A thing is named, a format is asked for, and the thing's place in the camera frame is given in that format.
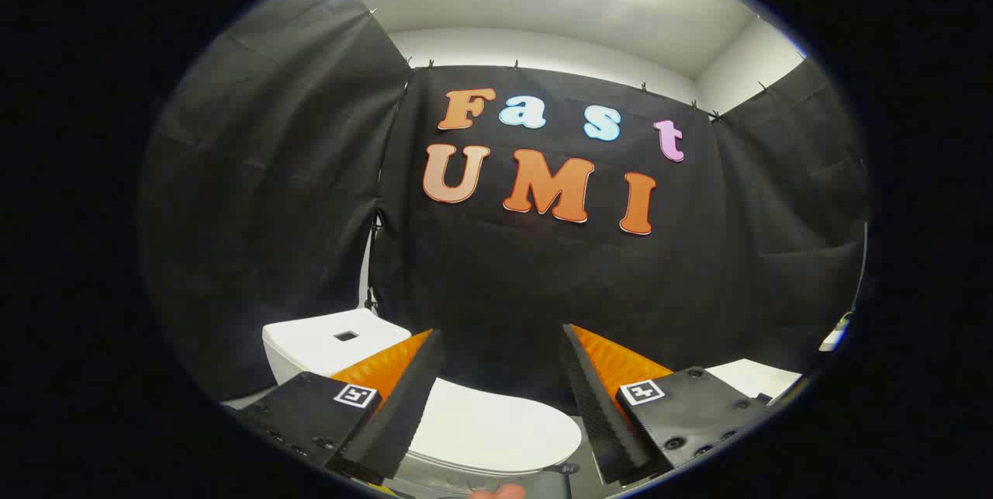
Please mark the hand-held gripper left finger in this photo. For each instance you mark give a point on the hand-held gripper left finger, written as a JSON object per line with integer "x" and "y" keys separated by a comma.
{"x": 403, "y": 414}

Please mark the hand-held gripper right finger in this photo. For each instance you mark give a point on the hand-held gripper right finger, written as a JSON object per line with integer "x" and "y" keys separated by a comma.
{"x": 605, "y": 421}

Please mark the white toilet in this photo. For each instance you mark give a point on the white toilet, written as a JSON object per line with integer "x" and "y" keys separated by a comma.
{"x": 310, "y": 344}

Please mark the black backdrop cloth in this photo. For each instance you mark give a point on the black backdrop cloth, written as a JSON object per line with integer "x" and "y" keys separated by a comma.
{"x": 527, "y": 274}

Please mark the white ledge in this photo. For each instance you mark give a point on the white ledge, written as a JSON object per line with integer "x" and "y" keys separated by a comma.
{"x": 833, "y": 341}

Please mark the small greenish object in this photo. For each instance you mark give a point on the small greenish object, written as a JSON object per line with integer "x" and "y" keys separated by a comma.
{"x": 845, "y": 320}

